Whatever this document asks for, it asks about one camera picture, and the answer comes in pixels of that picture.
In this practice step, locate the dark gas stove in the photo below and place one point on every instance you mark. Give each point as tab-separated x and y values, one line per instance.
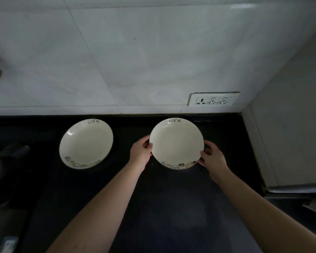
4	165

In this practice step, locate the white wall socket panel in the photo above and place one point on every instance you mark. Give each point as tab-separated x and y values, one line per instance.
212	99

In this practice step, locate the person's right hand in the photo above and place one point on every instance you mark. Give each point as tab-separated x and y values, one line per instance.
213	158

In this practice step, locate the person's left thumb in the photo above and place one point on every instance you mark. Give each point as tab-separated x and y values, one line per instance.
149	145

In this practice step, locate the white printed ceramic plate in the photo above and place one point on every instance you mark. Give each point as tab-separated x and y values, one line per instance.
86	144
177	143

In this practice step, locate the person's left hand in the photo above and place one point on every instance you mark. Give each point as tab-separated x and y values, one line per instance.
139	153

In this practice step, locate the person's right thumb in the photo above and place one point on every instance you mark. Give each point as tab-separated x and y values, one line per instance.
204	153

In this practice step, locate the person's right forearm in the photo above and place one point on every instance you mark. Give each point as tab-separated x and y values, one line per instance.
263	212

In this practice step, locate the person's left forearm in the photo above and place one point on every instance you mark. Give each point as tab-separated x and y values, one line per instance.
101	208

